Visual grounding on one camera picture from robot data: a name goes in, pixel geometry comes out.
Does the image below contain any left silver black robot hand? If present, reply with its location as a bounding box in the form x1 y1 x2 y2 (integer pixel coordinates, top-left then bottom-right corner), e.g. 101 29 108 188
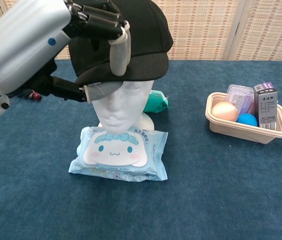
0 0 131 105

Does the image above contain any black baseball cap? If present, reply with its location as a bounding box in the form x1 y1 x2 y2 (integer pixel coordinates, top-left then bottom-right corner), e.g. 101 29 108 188
68 0 174 87

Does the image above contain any white foam mannequin head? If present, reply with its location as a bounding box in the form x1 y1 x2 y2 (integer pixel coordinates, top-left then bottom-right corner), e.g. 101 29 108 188
90 79 154 133

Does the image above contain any dark red grape bunch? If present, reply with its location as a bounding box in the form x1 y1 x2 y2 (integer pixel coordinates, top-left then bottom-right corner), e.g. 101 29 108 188
29 90 42 102

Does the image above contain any green tissue pack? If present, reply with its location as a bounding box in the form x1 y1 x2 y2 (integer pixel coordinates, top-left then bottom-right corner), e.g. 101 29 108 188
142 89 171 114

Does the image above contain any blue cartoon wet wipes pack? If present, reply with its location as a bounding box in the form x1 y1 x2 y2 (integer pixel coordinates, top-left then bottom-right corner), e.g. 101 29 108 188
68 125 169 183

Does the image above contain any peach pink ball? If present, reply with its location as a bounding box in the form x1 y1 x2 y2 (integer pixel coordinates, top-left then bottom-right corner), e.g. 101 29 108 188
211 101 239 123

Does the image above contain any clear purple plastic box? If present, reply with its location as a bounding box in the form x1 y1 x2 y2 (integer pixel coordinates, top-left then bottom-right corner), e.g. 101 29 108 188
226 84 255 116

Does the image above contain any blue felt table cover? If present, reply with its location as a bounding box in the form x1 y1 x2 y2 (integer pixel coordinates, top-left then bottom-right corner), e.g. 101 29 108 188
0 57 282 240

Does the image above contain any blue ball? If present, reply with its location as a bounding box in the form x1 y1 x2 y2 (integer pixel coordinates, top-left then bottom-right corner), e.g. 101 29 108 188
236 113 259 127

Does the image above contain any beige plastic tray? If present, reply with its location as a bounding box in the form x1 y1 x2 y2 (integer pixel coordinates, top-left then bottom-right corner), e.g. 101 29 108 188
205 91 282 145

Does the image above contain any grey purple carton box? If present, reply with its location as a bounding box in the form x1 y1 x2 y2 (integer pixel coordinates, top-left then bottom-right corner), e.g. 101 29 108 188
253 81 279 131

